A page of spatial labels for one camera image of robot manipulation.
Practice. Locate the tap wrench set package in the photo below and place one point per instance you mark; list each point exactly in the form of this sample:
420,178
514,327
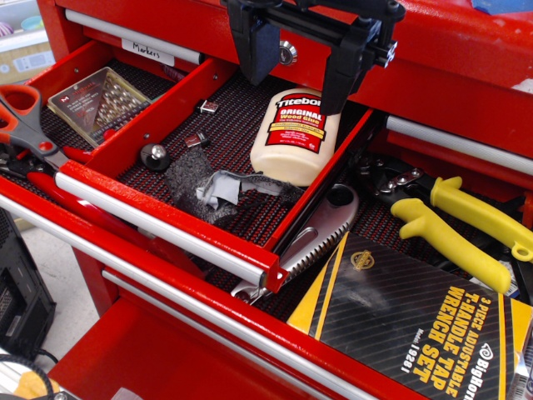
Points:
440,335

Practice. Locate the yellow sponge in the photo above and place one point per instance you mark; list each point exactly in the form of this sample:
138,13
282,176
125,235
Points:
30,386

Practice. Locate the yellow handled tin snips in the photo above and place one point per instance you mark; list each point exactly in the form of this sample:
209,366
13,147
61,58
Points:
460,226

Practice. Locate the white Markers label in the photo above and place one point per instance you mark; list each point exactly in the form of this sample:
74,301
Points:
148,52

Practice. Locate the black round knob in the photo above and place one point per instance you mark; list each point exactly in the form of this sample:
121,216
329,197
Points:
155,157

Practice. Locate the open red upper drawer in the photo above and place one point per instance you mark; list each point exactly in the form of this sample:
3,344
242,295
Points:
113,177

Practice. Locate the drill bit set case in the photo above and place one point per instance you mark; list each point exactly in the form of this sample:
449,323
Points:
100,102

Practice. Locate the red tool chest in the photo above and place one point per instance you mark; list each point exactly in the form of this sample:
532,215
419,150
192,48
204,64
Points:
456,100

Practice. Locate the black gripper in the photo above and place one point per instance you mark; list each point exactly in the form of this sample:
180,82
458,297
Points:
359,34

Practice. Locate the Titebond wood glue bottle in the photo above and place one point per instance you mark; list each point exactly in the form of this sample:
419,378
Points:
295,141

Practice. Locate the small black red clip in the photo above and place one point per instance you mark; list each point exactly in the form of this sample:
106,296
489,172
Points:
197,139

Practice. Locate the grey fabric scrap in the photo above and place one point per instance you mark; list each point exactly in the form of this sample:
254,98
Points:
212,195

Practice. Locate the grey orange handled scissors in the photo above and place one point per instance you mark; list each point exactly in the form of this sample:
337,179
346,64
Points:
21,124

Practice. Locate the silver drawer lock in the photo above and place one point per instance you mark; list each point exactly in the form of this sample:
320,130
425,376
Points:
287,53

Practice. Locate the black device on floor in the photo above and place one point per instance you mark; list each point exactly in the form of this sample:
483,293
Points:
27,308

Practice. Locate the folding pruning saw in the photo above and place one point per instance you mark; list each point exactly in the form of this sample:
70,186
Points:
331,216

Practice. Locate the red handled wire stripper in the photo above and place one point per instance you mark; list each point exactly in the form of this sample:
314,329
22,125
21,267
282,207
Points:
22,165

